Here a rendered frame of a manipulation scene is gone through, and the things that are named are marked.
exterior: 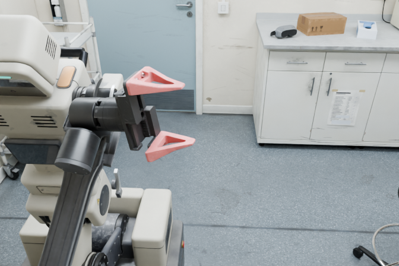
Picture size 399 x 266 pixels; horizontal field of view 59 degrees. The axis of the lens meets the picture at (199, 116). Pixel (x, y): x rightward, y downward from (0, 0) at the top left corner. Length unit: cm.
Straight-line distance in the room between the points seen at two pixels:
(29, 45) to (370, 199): 234
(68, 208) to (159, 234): 82
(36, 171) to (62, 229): 52
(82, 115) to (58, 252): 25
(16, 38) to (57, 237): 40
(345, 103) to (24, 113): 233
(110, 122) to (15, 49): 31
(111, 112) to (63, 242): 26
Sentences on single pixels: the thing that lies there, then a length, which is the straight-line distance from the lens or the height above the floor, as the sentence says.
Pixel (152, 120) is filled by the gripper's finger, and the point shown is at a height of 138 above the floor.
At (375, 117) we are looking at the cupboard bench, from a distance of 298.
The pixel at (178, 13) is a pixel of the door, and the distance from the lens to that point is 304.
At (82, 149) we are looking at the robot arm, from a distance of 58.
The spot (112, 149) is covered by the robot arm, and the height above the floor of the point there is 125.
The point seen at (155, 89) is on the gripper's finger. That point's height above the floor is 146.
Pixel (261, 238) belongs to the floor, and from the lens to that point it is 223.
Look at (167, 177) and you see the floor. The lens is 261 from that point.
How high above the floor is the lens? 168
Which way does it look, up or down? 30 degrees down
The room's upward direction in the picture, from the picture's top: straight up
